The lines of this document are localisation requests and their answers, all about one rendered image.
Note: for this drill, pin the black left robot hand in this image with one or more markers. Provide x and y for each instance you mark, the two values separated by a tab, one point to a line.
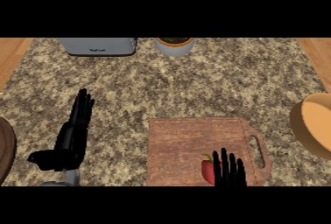
72	140

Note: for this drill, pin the dark brown round object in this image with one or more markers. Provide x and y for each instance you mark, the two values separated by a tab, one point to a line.
5	151

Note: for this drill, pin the red bell pepper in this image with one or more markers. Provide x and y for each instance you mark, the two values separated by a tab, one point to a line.
208	170

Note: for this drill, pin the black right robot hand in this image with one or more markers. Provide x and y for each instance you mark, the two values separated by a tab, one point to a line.
228	172

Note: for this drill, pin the grey plant pot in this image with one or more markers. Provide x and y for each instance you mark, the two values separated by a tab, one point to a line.
175	46

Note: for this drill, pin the grey toaster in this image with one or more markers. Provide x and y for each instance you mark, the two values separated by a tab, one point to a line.
101	46

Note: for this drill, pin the tan round pot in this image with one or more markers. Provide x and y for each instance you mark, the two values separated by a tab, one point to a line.
317	128

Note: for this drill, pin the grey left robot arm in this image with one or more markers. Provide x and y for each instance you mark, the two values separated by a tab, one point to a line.
67	178

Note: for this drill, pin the brown wooden cutting board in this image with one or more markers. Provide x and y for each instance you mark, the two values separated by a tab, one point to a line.
190	148

